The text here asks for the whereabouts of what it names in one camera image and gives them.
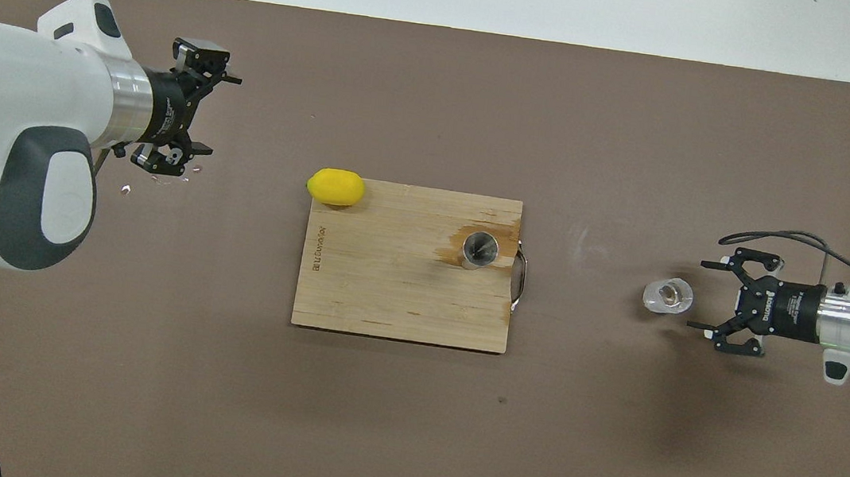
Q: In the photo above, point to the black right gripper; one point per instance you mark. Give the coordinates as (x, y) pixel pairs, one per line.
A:
(785, 310)

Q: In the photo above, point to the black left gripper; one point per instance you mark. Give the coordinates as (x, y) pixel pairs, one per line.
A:
(167, 109)

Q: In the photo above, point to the clear plastic cup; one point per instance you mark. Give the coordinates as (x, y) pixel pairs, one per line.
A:
(667, 296)

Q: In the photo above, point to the steel double jigger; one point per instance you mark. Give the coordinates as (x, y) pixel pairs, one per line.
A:
(480, 249)

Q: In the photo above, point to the yellow lemon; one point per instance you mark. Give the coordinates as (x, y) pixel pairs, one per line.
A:
(336, 187)

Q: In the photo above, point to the wooden cutting board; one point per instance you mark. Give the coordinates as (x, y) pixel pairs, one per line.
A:
(372, 280)

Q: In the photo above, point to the brown table mat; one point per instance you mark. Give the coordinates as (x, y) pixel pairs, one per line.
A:
(372, 424)

